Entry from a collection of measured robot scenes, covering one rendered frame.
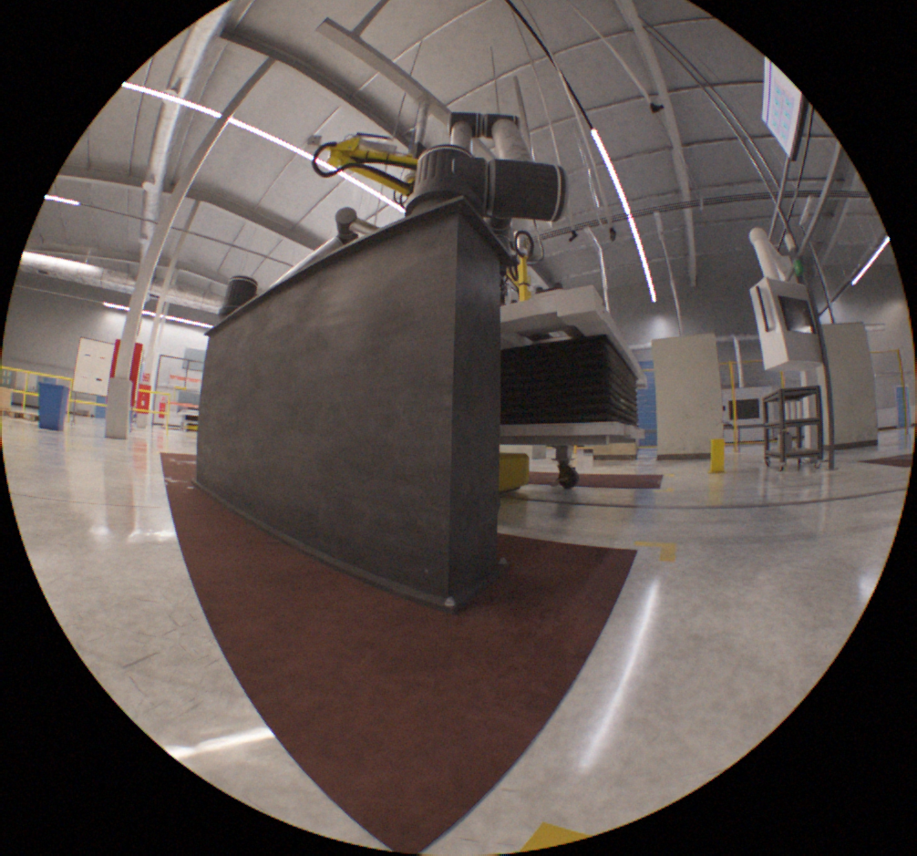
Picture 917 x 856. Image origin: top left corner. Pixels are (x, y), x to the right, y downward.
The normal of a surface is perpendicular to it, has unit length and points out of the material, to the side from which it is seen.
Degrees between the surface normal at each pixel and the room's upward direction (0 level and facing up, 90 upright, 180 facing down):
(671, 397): 90
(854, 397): 90
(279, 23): 176
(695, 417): 90
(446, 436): 90
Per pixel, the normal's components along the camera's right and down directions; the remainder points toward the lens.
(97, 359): 0.86, -0.04
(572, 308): -0.61, -0.12
